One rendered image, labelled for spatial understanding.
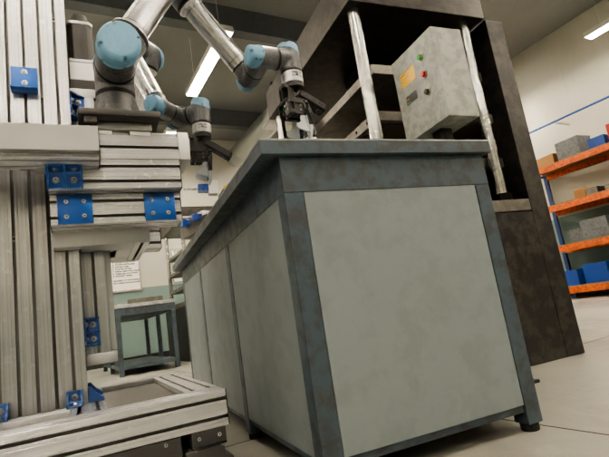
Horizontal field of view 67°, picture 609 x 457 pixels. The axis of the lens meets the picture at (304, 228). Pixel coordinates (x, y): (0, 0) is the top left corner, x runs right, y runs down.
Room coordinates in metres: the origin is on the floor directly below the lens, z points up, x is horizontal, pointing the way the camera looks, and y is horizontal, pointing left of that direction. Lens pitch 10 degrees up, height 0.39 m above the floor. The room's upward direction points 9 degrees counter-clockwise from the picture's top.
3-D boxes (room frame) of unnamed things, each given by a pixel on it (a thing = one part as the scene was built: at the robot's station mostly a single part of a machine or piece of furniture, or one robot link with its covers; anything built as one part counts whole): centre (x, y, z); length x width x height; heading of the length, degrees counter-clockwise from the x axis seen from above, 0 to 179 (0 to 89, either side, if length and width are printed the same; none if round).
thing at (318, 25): (2.72, -0.50, 1.75); 1.30 x 0.84 x 0.61; 23
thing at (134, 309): (6.23, 2.45, 0.44); 1.90 x 0.70 x 0.89; 30
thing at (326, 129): (2.75, -0.56, 1.51); 1.10 x 0.70 x 0.05; 23
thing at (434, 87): (1.91, -0.65, 0.73); 0.30 x 0.22 x 1.47; 23
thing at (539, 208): (2.91, -0.95, 0.90); 1.30 x 0.12 x 1.80; 23
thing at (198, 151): (1.75, 0.36, 1.09); 0.09 x 0.08 x 0.12; 108
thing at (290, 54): (1.46, -0.03, 1.25); 0.09 x 0.08 x 0.11; 118
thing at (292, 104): (1.46, -0.03, 1.09); 0.09 x 0.08 x 0.12; 122
